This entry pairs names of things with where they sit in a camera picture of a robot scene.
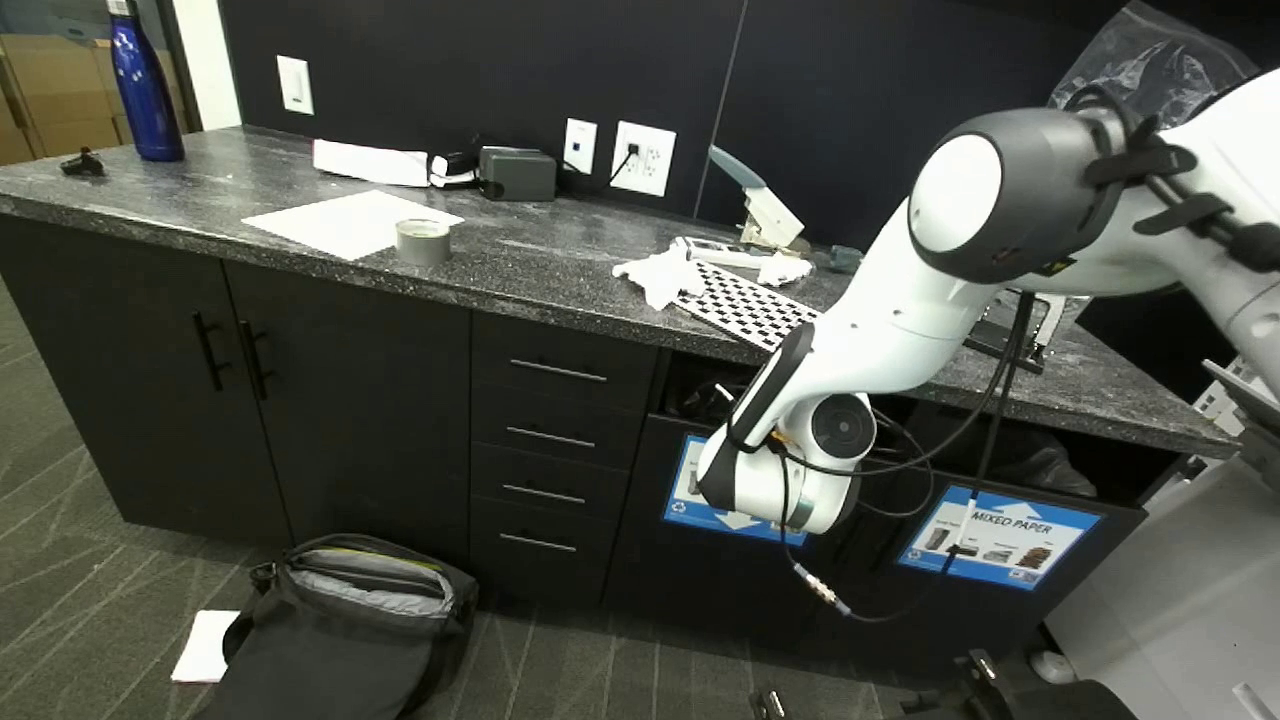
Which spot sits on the small white wall plate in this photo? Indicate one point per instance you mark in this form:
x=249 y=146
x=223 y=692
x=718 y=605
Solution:
x=580 y=146

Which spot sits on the blue label with down arrow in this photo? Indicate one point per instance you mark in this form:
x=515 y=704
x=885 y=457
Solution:
x=683 y=513

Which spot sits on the black recycling bin cabinet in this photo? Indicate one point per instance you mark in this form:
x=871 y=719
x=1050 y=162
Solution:
x=1123 y=563
x=642 y=563

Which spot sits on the black plastic bin liner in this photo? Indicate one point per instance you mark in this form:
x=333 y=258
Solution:
x=683 y=385
x=1062 y=471

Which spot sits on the black cabinet door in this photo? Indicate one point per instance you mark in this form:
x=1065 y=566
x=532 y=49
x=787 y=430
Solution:
x=361 y=412
x=107 y=385

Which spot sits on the small black object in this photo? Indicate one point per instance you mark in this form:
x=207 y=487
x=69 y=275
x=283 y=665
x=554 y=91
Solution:
x=82 y=162

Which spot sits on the black cabinet drawer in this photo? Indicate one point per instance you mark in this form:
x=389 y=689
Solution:
x=550 y=420
x=561 y=350
x=543 y=476
x=539 y=566

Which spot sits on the blue water bottle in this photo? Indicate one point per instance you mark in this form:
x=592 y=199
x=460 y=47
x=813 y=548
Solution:
x=144 y=93

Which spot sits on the white light switch plate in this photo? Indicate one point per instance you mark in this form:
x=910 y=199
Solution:
x=294 y=82

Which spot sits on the white wall outlet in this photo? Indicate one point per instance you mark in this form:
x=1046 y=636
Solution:
x=647 y=158

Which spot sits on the black power adapter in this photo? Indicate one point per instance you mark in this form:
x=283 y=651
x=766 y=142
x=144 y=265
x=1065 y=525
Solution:
x=517 y=169

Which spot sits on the tape roll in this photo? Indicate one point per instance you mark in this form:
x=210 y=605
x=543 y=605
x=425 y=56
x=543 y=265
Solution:
x=425 y=233

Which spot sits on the clear plastic bag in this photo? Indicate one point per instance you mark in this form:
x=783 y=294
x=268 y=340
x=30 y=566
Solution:
x=1146 y=62

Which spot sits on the blue label with up arrow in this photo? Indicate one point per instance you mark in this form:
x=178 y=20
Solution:
x=1014 y=532

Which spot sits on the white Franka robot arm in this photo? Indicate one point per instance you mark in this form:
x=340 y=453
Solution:
x=904 y=307

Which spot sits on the flat white paper sheet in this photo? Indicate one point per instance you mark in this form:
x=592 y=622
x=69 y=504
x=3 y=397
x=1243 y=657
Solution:
x=333 y=226

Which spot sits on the white power strip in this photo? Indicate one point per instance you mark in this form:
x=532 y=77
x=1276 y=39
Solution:
x=373 y=162

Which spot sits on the grey black backpack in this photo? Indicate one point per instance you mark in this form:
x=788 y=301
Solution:
x=333 y=642

